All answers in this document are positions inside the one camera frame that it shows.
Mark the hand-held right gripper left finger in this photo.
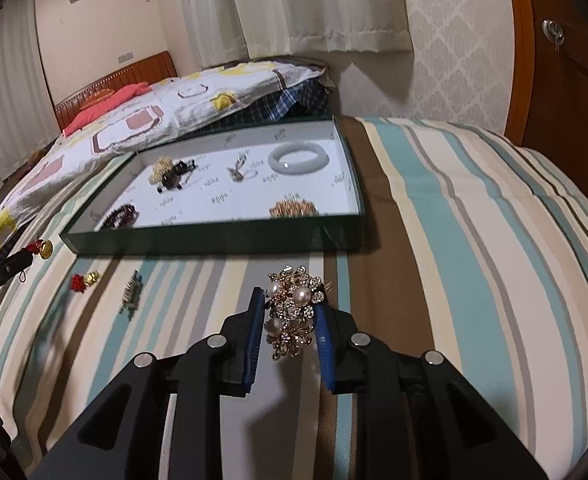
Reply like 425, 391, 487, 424
26, 287, 267, 480

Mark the striped grey curtain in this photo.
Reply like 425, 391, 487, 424
0, 0, 61, 204

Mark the narrow white curtain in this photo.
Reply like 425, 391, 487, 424
181, 0, 251, 74

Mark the striped tablecloth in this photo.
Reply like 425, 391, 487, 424
0, 116, 588, 480

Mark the dark red bead bracelet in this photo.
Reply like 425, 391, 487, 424
96, 204, 140, 231

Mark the white pearl necklace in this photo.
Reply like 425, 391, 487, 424
148, 156, 175, 185

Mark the red pillow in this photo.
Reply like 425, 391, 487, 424
63, 82, 154, 137

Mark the orange round cushion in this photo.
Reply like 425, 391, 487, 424
81, 90, 118, 109

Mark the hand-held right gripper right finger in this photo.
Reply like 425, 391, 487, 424
314, 302, 549, 480

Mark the green shallow box tray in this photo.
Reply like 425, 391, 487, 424
60, 115, 365, 256

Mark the white jade bangle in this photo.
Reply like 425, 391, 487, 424
268, 144, 331, 175

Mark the wide white curtain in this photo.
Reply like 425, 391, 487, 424
223, 0, 415, 54

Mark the silver rhinestone brooch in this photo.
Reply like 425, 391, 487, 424
119, 270, 143, 315

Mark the metal door lock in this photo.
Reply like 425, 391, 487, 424
542, 19, 565, 52

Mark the blue plaid bed sheet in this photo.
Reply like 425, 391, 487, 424
218, 77, 333, 127

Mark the wooden bed headboard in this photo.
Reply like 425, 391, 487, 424
54, 51, 177, 131

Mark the brown wooden door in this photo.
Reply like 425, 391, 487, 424
504, 0, 588, 162

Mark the black corded dark pendant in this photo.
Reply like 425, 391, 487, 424
156, 159, 197, 195

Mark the gold orange beaded brooch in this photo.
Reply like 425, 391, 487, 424
269, 195, 317, 220

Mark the gold pearl flower brooch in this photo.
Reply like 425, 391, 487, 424
263, 264, 331, 362

